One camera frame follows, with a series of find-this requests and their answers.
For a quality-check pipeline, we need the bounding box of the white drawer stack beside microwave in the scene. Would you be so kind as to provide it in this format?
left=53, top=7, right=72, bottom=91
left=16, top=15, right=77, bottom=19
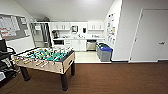
left=64, top=39, right=73, bottom=48

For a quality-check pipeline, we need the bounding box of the foosball table with green field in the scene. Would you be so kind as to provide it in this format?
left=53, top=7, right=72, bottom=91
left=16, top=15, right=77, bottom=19
left=12, top=46, right=76, bottom=92

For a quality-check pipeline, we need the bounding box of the metal door handle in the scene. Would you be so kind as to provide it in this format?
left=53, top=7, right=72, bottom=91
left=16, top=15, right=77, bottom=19
left=158, top=41, right=166, bottom=46

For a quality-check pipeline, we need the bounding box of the black built-in microwave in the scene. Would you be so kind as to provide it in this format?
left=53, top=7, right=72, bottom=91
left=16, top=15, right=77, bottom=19
left=53, top=39, right=65, bottom=46

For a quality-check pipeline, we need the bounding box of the grey bin with blue lid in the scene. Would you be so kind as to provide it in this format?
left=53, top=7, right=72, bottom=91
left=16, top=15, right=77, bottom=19
left=99, top=46, right=114, bottom=63

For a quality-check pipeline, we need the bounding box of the grey bulletin board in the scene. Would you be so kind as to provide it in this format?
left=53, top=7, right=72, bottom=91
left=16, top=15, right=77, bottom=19
left=0, top=13, right=32, bottom=42

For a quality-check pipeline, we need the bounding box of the stainless steel dishwasher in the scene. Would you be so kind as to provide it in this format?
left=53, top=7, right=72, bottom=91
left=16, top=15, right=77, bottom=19
left=86, top=39, right=98, bottom=52

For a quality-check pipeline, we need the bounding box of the white paper notice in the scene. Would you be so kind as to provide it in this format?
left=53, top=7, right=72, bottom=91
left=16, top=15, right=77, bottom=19
left=34, top=24, right=42, bottom=32

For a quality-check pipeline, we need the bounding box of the white wide wall cabinet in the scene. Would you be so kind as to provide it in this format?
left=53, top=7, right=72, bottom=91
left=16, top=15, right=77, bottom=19
left=87, top=21, right=105, bottom=32

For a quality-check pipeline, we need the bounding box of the large colourful wall poster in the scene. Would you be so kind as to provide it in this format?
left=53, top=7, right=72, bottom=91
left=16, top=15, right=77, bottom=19
left=106, top=13, right=116, bottom=46

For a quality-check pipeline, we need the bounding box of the white door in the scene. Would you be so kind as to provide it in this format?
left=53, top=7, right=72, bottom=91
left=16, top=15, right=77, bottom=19
left=129, top=8, right=168, bottom=63

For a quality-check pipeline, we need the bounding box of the stainless steel refrigerator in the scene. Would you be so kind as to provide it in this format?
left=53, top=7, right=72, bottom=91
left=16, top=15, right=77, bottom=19
left=30, top=22, right=53, bottom=49

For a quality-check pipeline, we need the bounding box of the white double-door wall cabinet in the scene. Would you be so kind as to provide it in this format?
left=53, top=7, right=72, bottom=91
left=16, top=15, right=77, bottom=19
left=50, top=21, right=71, bottom=32

